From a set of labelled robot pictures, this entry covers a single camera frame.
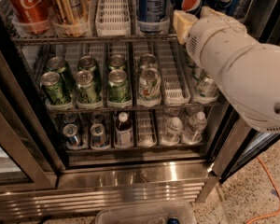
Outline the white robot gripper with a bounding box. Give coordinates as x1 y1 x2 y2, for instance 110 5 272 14
173 6 258 77

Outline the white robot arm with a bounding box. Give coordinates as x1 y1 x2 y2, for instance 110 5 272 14
173 7 280 133

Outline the white diet can back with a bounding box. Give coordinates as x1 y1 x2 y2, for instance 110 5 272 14
138 53 158 73

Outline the white diet can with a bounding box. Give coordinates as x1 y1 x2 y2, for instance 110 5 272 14
138 53 158 73
139 68 161 101

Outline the white green can front right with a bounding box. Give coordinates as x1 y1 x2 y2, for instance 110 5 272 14
195 70 218 98

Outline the empty white tray middle shelf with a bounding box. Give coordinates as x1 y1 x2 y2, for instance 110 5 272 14
154 41 190 105

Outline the empty white tray shelf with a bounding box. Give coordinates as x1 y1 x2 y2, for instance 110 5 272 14
136 110 157 147
95 0 131 36
154 41 190 105

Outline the empty white tray top shelf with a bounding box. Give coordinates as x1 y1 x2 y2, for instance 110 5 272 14
95 0 131 36

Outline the white diet can front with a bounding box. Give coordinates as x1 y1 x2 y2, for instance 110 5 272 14
139 68 161 101

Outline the gold soda can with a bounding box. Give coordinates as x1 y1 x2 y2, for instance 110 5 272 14
53 0 88 37

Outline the empty white tray bottom shelf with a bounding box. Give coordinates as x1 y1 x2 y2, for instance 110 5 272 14
136 110 157 147

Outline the stainless steel fridge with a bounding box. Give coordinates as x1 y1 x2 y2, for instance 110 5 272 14
0 0 280 222

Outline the open fridge glass door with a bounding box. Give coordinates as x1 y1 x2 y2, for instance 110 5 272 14
196 106 280 203

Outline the silver blue can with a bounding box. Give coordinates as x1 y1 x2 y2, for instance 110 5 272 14
63 124 82 147
63 113 79 125
90 113 105 124
91 123 108 149

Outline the green can back left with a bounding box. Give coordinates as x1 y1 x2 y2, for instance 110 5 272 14
47 57 74 92

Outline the green can front left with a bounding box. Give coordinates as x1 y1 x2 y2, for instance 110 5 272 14
40 72 71 105

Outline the silver blue can back left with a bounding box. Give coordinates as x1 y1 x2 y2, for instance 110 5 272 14
63 113 79 125

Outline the red coca cola can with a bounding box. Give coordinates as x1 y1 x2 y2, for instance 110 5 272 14
8 0 50 35

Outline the silver blue can front left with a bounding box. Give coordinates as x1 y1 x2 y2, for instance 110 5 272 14
63 124 82 147

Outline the clear water bottle right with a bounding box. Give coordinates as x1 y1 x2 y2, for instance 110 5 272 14
182 111 207 145

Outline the clear water bottle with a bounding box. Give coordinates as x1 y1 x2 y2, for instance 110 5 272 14
182 111 207 145
161 117 183 146

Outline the clear water bottle left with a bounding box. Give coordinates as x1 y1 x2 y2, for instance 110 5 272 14
161 117 183 146

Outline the dark juice bottle white cap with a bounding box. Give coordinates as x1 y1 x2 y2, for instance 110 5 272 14
116 112 133 148

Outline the clear plastic bin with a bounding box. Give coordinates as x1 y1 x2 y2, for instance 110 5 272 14
95 201 197 224

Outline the orange extension cable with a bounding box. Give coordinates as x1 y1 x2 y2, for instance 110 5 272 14
245 156 280 224

